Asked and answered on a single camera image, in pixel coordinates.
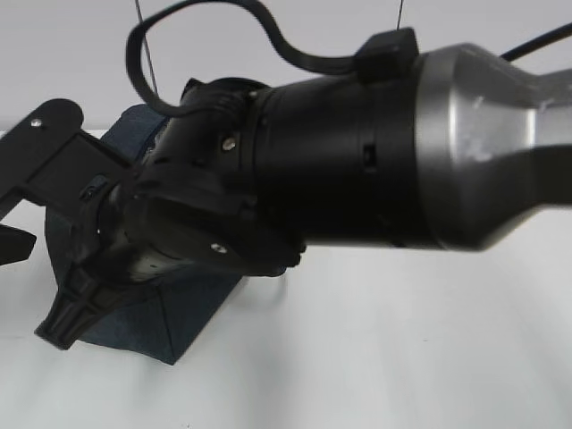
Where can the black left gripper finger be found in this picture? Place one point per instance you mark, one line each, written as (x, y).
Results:
(15, 245)

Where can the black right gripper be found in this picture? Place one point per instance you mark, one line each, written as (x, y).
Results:
(192, 202)

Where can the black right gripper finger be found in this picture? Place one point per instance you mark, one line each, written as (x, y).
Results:
(88, 294)

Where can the dark navy lunch bag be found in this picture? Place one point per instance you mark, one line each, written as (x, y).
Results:
(164, 318)

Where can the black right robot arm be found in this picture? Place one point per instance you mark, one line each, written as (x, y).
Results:
(451, 149)

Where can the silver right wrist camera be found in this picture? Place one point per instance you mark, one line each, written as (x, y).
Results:
(50, 161)

